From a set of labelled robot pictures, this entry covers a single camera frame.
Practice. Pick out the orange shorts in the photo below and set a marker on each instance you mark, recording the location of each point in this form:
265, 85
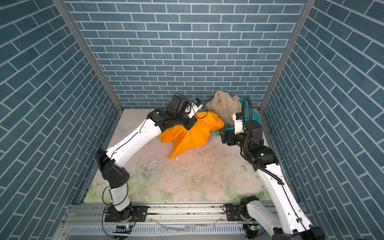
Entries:
196, 137

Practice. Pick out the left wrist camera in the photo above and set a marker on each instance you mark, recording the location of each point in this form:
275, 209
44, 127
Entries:
181, 105

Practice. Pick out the beige shorts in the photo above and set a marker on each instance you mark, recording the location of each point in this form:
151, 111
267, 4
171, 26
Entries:
225, 106

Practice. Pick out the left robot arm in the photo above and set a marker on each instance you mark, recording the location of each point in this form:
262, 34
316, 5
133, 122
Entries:
111, 162

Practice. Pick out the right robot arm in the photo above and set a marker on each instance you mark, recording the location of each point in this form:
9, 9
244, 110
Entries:
270, 186

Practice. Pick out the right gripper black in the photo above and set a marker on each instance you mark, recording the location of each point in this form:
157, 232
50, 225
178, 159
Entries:
225, 136

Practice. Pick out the teal plastic basket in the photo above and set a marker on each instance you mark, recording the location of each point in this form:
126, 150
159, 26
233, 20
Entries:
249, 115

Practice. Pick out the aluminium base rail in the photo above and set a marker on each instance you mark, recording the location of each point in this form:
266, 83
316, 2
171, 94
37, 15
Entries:
249, 219

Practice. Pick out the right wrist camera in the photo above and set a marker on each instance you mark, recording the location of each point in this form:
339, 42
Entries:
238, 123

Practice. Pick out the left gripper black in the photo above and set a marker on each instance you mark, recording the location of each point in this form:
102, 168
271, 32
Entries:
188, 125

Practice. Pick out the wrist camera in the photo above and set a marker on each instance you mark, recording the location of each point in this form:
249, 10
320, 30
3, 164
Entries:
181, 105
238, 123

